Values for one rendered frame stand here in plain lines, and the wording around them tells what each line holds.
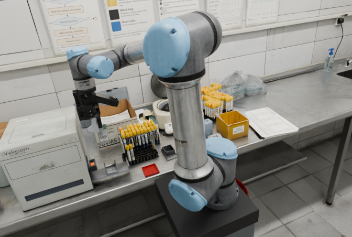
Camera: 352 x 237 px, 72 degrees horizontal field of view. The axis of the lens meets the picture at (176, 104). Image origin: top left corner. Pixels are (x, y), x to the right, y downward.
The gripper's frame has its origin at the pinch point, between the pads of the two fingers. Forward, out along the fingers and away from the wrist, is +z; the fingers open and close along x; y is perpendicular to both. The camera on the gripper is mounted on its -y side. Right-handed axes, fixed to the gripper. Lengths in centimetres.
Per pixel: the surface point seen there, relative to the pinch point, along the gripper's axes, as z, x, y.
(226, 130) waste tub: 19, -2, -61
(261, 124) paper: 23, -5, -86
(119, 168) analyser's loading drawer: 20.6, 0.5, -3.3
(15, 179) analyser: 8.1, 5.2, 34.2
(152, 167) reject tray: 24.5, 2.0, -18.2
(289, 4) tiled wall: -34, -63, -154
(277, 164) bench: 85, -29, -127
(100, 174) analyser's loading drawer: 20.7, 0.7, 5.2
